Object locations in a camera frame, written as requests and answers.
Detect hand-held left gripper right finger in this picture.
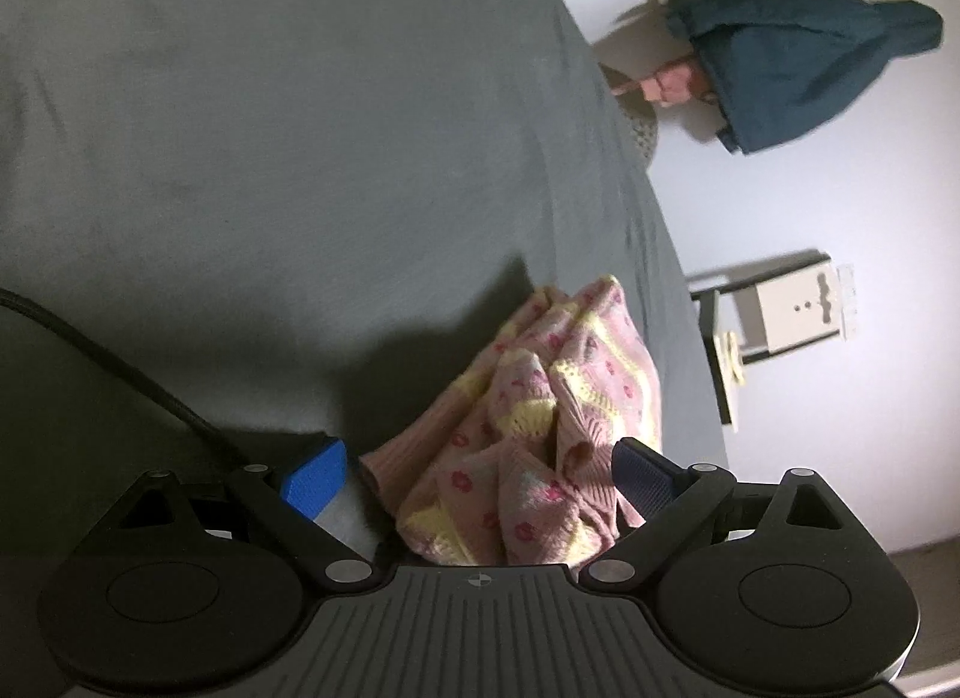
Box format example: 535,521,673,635
586,435,854,586

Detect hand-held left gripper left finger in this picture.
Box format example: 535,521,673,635
94,437,377,586

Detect pink yellow knitted sweater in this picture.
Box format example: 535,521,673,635
358,273,666,569

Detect yellow cloth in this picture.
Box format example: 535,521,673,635
715,329,745,386

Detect white black chair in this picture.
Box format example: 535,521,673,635
687,250,857,432

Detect clear plastic hanger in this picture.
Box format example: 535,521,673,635
834,261,859,342

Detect round grey fan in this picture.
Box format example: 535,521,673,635
598,63,662,169

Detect pink cloth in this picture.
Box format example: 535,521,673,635
640,59,711,109

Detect dark teal jacket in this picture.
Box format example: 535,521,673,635
664,0,946,157

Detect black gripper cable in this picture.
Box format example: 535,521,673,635
0,285,254,472

